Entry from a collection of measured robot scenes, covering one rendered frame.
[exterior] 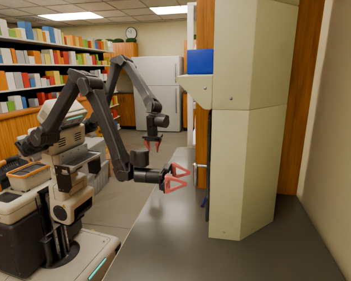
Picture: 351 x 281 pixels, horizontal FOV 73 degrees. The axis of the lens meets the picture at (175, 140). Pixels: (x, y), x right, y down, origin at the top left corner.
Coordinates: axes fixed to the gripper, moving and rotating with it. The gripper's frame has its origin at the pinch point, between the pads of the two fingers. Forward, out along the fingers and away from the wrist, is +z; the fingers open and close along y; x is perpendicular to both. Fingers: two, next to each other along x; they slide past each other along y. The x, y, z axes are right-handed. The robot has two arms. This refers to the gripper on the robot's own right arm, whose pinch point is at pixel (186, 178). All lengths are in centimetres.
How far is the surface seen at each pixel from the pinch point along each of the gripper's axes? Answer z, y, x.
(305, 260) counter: 39.9, -10.6, 21.1
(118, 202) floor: -107, 155, 113
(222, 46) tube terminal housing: 11.8, -5.7, -44.2
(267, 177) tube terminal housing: 28.8, 3.5, -0.6
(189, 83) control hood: 2.1, -5.7, -34.2
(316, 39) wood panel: 48, 31, -48
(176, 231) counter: -3.5, -4.0, 20.7
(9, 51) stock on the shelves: -237, 177, -64
